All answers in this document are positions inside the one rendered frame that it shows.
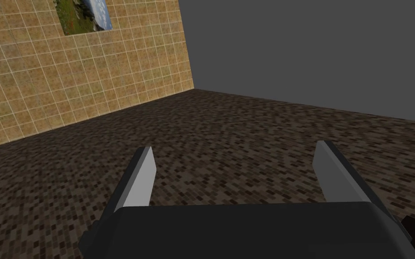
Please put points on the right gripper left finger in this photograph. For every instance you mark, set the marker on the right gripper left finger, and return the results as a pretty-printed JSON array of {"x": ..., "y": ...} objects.
[{"x": 139, "y": 183}]

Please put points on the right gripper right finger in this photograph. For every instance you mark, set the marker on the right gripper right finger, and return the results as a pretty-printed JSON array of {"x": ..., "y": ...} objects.
[{"x": 339, "y": 180}]

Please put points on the landscape picture on wall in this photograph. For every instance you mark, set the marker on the landscape picture on wall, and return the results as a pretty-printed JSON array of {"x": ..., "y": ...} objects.
[{"x": 83, "y": 16}]

